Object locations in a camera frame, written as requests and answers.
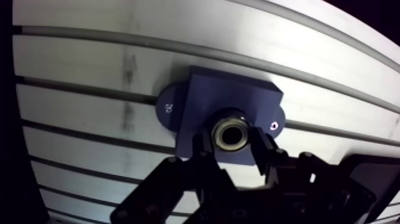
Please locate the steel bearing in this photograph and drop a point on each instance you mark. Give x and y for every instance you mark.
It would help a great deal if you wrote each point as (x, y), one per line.
(230, 134)

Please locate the black tray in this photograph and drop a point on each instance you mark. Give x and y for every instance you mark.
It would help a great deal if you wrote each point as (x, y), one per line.
(372, 175)

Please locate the dark blue-grey housing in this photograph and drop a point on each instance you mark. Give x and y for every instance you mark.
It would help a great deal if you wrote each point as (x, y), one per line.
(218, 100)

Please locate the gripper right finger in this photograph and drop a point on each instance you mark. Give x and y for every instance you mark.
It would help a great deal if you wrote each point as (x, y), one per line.
(300, 184)

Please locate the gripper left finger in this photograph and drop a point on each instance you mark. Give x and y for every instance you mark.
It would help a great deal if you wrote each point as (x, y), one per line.
(175, 187)

